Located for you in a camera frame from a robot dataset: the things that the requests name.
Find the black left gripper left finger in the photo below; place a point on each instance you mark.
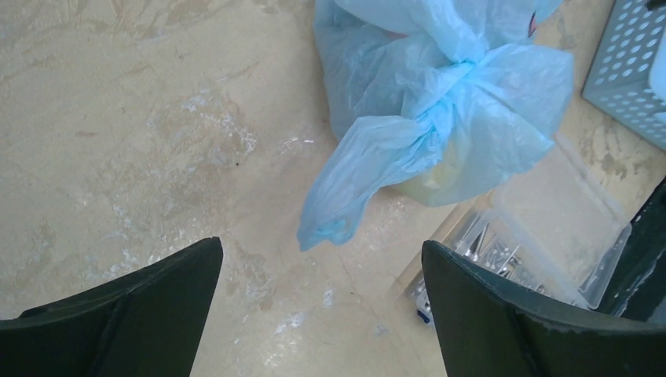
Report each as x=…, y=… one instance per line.
x=146, y=323

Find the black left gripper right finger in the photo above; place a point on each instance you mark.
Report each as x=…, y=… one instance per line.
x=488, y=325

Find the light blue plastic basket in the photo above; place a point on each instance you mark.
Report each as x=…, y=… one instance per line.
x=627, y=77

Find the clear plastic organizer box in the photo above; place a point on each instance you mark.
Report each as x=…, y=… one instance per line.
x=554, y=230

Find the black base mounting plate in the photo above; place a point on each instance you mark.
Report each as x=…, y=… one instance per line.
x=636, y=290

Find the light blue printed plastic bag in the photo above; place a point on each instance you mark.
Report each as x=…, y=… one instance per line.
x=444, y=99

